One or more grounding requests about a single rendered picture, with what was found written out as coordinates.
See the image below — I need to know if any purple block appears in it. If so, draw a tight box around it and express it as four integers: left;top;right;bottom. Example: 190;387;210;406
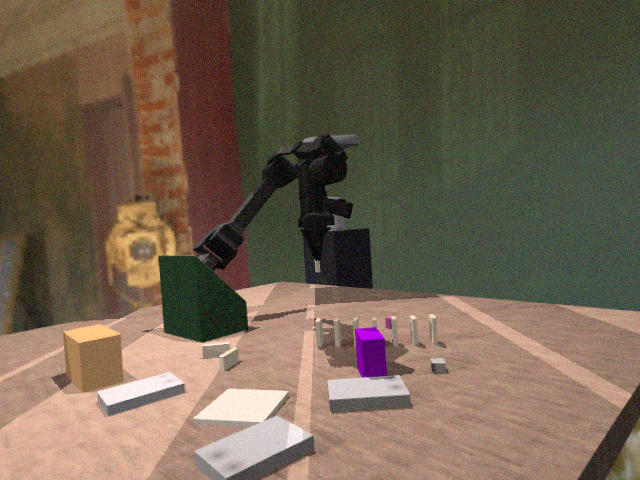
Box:
355;327;387;378

